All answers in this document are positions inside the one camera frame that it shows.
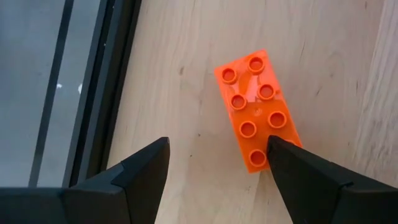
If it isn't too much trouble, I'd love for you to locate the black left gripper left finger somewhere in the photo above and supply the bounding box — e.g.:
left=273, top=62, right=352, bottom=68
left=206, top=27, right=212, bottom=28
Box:
left=0, top=136, right=171, bottom=224

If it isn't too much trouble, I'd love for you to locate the orange toy building block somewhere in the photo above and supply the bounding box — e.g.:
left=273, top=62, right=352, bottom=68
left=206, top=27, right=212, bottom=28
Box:
left=213, top=49, right=303, bottom=174

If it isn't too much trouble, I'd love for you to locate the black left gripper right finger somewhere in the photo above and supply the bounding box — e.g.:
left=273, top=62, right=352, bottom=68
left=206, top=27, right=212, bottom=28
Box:
left=266, top=134, right=398, bottom=224

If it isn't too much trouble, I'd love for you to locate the black aluminium table frame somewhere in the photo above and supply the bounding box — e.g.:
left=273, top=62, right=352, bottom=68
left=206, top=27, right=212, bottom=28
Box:
left=62, top=0, right=143, bottom=187

